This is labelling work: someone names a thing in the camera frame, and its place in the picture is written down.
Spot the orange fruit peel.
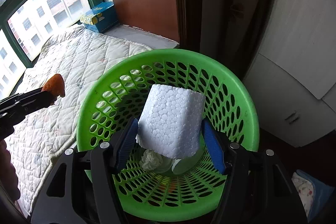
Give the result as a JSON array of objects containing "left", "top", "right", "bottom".
[{"left": 42, "top": 73, "right": 66, "bottom": 98}]

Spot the white styrofoam block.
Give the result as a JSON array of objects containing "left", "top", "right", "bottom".
[{"left": 137, "top": 84, "right": 205, "bottom": 159}]

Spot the person's left hand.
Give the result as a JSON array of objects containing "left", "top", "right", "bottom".
[{"left": 0, "top": 140, "right": 21, "bottom": 201}]

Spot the crumpled white tissue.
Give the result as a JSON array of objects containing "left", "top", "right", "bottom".
[{"left": 139, "top": 149, "right": 173, "bottom": 173}]

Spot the white quilted mattress pad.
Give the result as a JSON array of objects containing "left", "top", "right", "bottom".
[{"left": 6, "top": 24, "right": 151, "bottom": 214}]

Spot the blue white cloth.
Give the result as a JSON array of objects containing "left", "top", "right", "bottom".
[{"left": 291, "top": 169, "right": 335, "bottom": 222}]

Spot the white cabinet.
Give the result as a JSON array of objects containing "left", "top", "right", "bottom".
[{"left": 244, "top": 0, "right": 335, "bottom": 147}]

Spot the blue yellow tissue box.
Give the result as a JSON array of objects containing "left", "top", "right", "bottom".
[{"left": 80, "top": 2, "right": 119, "bottom": 34}]

